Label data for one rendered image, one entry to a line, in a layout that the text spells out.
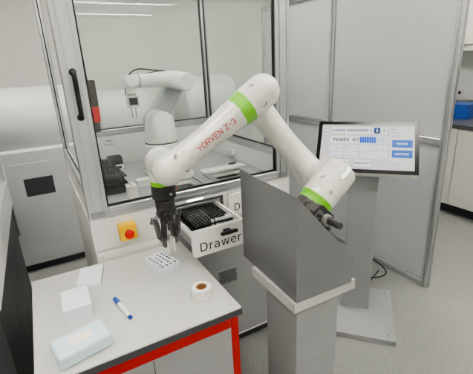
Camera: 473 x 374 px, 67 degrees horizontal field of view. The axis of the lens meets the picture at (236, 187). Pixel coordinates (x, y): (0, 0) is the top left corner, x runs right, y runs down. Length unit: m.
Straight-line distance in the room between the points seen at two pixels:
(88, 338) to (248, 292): 1.11
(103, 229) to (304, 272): 0.86
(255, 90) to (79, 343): 0.94
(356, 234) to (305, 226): 1.11
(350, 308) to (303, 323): 1.10
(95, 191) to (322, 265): 0.93
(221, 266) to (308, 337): 0.65
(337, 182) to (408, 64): 1.49
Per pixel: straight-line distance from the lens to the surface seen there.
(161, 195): 1.35
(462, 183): 4.06
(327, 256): 1.28
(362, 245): 2.28
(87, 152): 1.53
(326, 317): 1.50
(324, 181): 1.30
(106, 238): 1.65
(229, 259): 1.93
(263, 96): 1.25
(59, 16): 1.51
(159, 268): 1.47
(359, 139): 2.09
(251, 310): 2.18
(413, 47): 2.66
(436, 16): 2.59
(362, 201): 2.17
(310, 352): 1.54
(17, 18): 4.69
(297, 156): 1.45
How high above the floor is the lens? 1.53
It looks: 19 degrees down
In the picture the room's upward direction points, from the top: 3 degrees counter-clockwise
